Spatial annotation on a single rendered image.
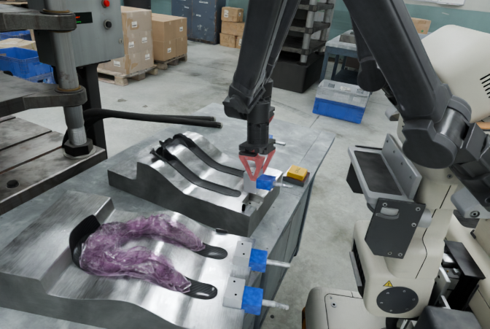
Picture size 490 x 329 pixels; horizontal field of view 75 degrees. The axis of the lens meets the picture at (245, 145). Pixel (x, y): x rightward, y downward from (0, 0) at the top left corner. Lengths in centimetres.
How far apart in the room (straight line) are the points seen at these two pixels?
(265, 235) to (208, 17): 713
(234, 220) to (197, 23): 728
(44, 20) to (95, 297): 82
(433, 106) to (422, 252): 46
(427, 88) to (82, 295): 70
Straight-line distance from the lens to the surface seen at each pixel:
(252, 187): 86
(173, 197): 97
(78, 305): 76
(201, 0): 792
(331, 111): 414
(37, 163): 137
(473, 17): 728
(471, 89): 73
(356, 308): 155
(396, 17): 48
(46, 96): 126
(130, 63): 475
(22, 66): 442
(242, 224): 89
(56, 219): 87
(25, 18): 120
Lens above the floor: 144
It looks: 27 degrees down
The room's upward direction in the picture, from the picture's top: 6 degrees clockwise
